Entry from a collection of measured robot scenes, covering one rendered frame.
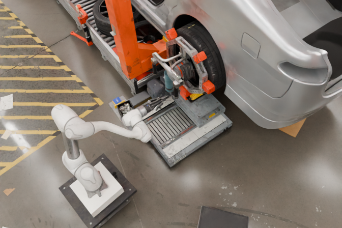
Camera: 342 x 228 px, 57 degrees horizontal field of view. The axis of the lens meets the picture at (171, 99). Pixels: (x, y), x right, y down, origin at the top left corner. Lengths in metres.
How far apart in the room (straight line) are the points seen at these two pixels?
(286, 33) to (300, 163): 1.75
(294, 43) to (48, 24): 3.80
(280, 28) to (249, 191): 1.72
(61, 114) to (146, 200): 1.34
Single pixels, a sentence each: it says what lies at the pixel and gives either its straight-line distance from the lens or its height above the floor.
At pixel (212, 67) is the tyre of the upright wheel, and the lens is 2.69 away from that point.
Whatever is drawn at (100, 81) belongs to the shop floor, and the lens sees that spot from 4.06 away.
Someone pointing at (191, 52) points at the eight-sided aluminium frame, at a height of 1.12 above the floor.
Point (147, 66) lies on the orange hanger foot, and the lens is 3.31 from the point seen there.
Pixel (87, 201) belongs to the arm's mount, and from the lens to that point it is 2.88.
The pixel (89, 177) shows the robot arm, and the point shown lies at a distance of 2.65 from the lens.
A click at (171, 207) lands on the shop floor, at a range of 3.17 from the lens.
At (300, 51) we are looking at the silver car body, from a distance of 2.07.
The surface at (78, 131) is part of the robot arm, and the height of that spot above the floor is 1.22.
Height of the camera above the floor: 3.02
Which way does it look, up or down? 54 degrees down
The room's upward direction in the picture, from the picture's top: 4 degrees counter-clockwise
